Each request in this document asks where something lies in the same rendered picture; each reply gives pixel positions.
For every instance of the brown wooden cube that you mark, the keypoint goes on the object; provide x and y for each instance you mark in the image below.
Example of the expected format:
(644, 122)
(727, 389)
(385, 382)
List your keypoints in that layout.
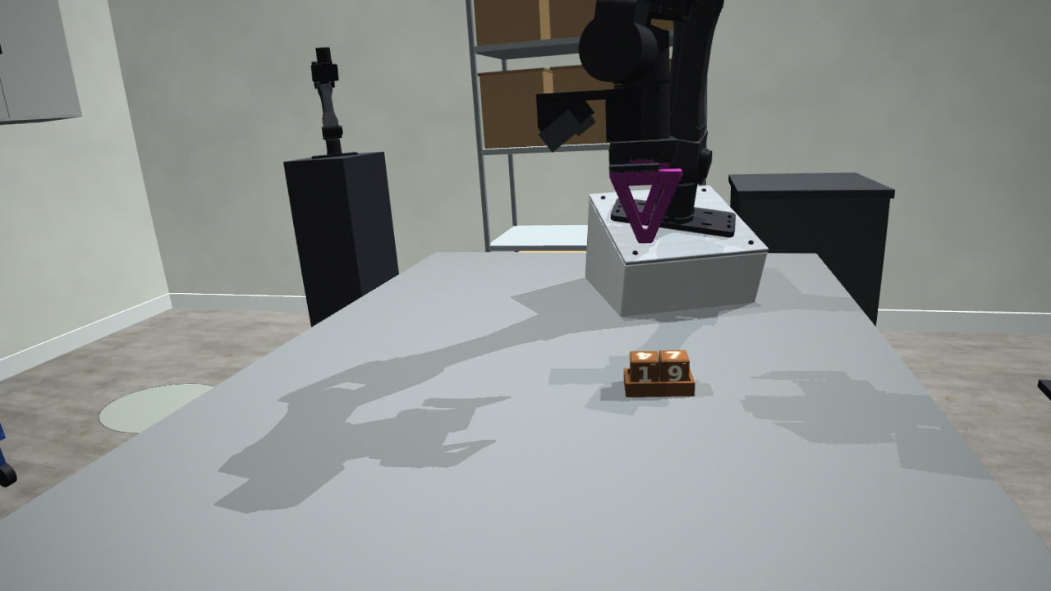
(644, 366)
(674, 366)

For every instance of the brown wooden tray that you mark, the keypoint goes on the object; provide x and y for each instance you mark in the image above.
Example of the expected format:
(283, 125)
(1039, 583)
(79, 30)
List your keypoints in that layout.
(653, 389)

